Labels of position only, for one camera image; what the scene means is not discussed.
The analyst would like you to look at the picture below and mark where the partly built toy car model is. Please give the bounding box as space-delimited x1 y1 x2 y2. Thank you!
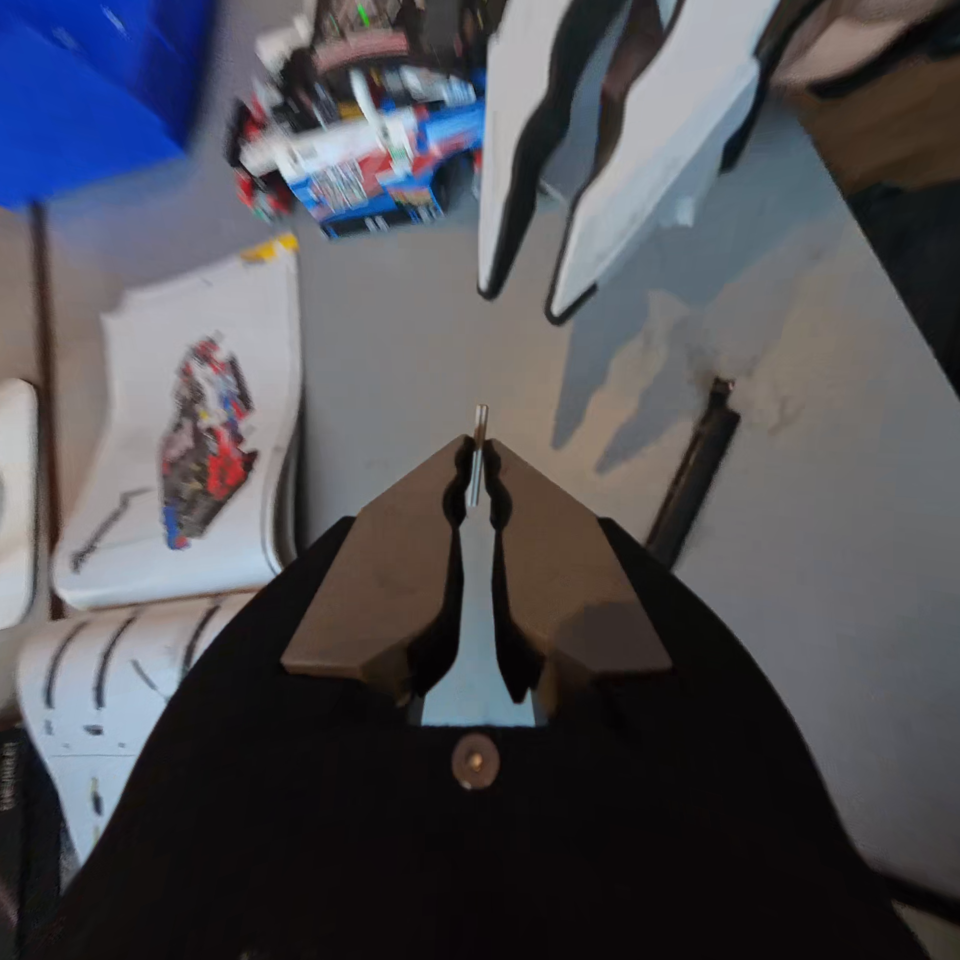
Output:
228 0 489 241

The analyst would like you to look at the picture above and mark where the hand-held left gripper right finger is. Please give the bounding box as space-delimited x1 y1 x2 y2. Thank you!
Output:
483 438 674 706

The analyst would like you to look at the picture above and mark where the person's right hand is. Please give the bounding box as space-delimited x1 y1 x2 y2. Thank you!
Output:
776 0 960 89

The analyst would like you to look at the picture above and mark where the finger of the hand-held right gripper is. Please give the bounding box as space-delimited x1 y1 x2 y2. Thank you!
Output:
477 0 631 301
546 0 785 327

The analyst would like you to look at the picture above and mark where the wooden document stand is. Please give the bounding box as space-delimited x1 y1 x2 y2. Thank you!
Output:
0 378 40 631

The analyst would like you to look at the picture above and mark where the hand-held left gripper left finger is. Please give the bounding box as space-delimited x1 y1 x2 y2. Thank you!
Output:
281 433 474 706

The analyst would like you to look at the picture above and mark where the light grey toy axle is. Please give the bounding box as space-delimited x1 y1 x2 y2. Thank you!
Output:
471 405 491 519

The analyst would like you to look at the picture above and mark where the open instruction booklet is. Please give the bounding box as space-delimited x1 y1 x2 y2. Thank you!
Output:
15 236 305 864

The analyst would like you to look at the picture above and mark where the black double connector brick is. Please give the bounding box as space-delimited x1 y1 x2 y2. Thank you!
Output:
693 397 742 466

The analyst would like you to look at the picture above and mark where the black axle connector brick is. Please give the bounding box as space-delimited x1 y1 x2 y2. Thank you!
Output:
669 453 717 519

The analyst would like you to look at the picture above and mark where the blue storage bin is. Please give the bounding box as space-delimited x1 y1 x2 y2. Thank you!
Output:
0 0 219 211

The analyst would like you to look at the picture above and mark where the black toy car set box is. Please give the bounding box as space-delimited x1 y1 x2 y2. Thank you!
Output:
0 720 76 960

